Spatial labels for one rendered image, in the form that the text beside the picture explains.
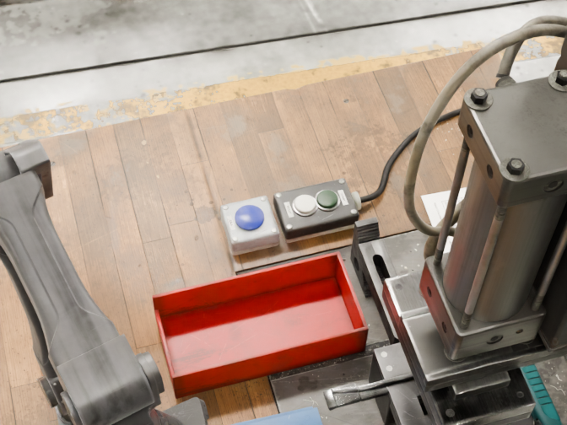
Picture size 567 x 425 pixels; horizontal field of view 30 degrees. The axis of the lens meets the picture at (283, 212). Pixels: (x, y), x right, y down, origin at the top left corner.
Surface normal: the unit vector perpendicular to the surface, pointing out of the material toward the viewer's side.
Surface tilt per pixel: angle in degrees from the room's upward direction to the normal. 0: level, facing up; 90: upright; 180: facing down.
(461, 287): 90
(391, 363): 0
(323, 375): 0
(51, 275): 17
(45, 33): 0
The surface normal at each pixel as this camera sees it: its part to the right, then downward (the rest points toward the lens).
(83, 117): 0.01, -0.57
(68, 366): 0.17, -0.33
